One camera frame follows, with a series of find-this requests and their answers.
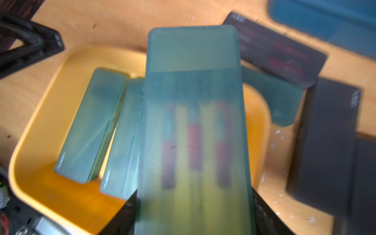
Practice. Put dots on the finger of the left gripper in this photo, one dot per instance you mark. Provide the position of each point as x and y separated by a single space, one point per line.
38 43

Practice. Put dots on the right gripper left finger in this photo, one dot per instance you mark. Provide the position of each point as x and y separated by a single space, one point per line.
123 222

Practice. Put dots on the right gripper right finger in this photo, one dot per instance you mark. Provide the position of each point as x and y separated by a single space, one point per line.
267 222

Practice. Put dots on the green pencil case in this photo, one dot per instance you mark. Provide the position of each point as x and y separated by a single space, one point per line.
283 98
88 139
194 175
121 172

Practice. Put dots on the dark grey pencil case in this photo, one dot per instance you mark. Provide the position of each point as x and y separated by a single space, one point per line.
322 161
361 219

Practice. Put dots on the dark grey pencil case outer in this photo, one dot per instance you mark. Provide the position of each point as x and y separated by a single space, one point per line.
361 219

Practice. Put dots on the yellow plastic tray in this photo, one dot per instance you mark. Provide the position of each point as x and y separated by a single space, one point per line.
82 207

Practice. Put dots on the teal plastic tray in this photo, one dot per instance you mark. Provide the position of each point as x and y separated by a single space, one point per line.
348 24

